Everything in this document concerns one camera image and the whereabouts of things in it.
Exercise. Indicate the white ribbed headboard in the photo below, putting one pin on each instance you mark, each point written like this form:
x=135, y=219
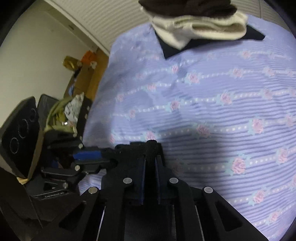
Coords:
x=111, y=20

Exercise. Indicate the gold shiny packet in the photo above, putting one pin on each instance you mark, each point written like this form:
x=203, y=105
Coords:
x=70, y=62

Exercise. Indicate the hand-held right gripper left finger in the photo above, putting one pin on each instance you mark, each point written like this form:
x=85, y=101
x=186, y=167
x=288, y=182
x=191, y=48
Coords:
x=141, y=178

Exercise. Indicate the brown cardboard box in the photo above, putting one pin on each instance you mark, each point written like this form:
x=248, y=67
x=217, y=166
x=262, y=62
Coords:
x=92, y=76

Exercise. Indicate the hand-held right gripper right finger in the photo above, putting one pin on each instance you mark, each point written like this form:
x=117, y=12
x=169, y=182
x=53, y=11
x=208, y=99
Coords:
x=157, y=178

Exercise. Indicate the dark navy folded cloth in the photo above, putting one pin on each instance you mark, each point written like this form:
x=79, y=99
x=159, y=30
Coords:
x=254, y=34

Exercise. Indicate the cream white folded cloth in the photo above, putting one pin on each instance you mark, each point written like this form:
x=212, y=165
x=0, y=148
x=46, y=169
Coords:
x=203, y=27

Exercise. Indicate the dark brown folded cloth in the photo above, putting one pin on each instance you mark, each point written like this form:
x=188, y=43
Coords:
x=187, y=8

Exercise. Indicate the purple floral blanket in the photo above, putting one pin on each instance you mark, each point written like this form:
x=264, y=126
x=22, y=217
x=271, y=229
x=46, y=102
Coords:
x=208, y=111

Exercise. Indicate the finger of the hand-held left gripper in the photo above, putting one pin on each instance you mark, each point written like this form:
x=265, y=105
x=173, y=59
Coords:
x=92, y=165
x=87, y=154

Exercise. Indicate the black fabric bin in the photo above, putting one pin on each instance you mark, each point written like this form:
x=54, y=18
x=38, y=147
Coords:
x=49, y=104

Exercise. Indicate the white patterned cloth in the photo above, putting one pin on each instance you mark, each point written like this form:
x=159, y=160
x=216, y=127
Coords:
x=74, y=106

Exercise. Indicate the orange bag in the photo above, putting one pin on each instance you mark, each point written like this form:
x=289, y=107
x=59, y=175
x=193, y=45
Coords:
x=88, y=56

